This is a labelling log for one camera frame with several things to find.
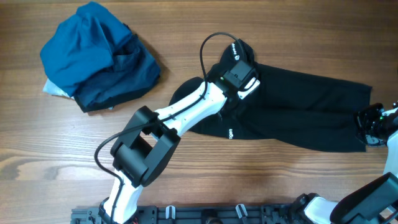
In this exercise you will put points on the bright blue shirt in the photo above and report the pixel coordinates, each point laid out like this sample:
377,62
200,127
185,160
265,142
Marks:
83,45

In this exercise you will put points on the light grey cloth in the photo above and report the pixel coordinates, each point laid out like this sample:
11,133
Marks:
52,89

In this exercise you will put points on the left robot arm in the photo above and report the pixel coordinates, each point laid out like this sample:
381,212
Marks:
142,150

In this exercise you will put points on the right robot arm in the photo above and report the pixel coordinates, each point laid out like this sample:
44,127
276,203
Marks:
376,202

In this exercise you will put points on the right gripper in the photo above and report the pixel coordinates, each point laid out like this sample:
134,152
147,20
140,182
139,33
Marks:
363,116

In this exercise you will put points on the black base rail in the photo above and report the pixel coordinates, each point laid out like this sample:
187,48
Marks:
264,214

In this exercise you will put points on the black polo shirt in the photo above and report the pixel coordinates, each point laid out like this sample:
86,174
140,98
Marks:
305,110

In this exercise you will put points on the dark teal garment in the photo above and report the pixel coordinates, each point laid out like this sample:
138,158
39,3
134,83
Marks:
134,73

